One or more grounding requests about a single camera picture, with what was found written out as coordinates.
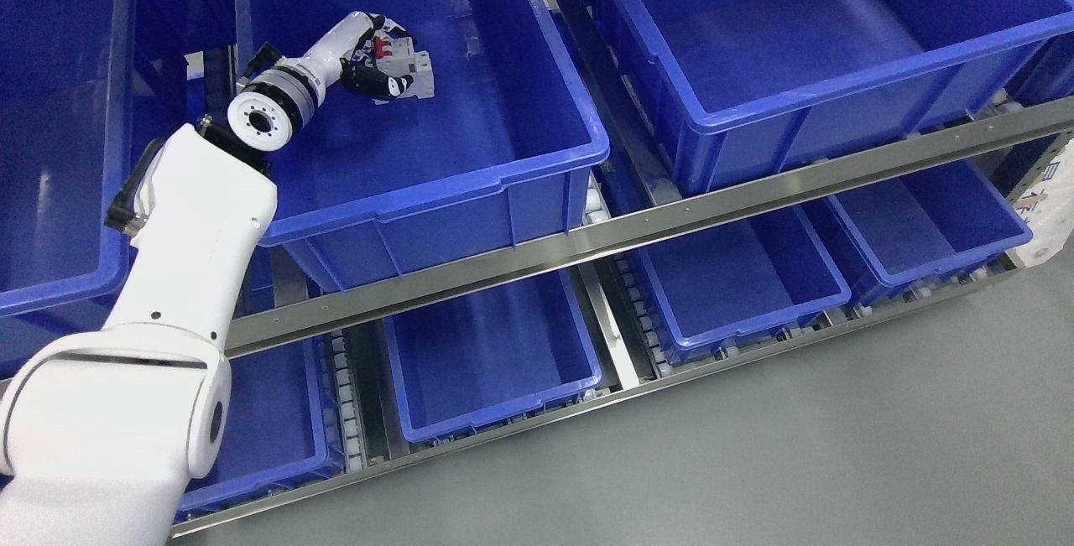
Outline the grey red circuit breaker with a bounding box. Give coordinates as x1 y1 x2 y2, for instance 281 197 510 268
373 34 435 100

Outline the steel shelf rail upper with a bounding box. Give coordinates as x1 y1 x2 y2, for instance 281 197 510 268
224 96 1073 359

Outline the blue bin lower centre right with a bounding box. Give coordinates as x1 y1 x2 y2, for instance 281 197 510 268
628 205 852 367

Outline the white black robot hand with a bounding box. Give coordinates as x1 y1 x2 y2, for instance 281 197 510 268
296 11 415 104

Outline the blue bin upper left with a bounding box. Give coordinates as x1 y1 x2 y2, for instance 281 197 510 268
1 0 135 316

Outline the blue bin lower left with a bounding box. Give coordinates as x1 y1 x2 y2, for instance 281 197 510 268
174 337 346 523

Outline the blue bin lower middle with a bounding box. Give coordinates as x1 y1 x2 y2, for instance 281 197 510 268
381 270 603 444

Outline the steel shelf rail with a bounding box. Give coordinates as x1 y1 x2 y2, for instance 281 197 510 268
169 254 1022 541
224 96 1073 359

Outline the blue bin upper right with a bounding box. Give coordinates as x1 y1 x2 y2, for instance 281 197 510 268
587 0 1071 197

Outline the steel shelf rail lower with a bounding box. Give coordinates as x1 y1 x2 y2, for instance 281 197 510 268
169 254 1022 541

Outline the blue bin upper middle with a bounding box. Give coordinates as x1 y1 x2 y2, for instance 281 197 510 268
235 0 610 291

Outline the white sign panel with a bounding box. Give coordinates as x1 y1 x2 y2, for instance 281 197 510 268
1013 142 1073 267

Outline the blue bin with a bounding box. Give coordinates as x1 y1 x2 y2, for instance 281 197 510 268
628 205 852 367
235 0 610 291
803 159 1033 306
1 0 135 316
381 270 603 444
587 0 1071 197
174 337 346 523

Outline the blue bin lower far right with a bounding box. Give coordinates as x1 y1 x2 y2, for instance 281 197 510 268
803 159 1033 306

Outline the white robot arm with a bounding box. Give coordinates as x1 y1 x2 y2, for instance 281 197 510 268
3 124 277 545

